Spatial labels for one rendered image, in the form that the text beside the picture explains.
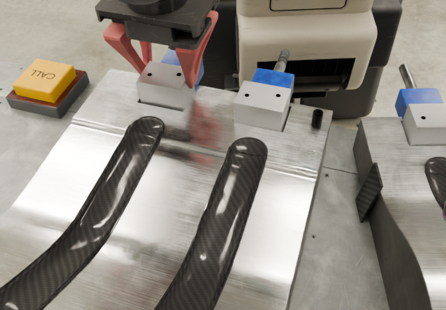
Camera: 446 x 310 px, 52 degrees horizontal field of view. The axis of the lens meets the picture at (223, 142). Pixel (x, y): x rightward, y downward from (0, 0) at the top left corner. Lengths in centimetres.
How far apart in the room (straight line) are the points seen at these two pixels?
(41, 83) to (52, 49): 160
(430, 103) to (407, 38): 168
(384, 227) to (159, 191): 22
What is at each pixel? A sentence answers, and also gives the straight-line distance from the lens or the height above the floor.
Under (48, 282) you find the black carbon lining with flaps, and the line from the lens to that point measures 39.
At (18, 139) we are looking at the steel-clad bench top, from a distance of 65.
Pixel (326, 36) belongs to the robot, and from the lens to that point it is 77.
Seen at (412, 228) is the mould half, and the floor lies 88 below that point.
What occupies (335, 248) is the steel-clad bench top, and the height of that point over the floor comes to 80.
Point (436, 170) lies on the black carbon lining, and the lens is 52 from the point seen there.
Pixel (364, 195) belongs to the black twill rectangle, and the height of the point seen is 82.
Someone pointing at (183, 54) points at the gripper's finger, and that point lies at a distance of 43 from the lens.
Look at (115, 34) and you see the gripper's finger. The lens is 46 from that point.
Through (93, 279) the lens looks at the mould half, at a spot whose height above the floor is 90.
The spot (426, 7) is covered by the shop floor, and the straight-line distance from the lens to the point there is 248.
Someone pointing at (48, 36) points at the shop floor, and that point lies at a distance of 235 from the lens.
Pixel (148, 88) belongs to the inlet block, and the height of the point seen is 91.
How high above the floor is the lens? 123
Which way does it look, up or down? 48 degrees down
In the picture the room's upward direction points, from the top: 3 degrees counter-clockwise
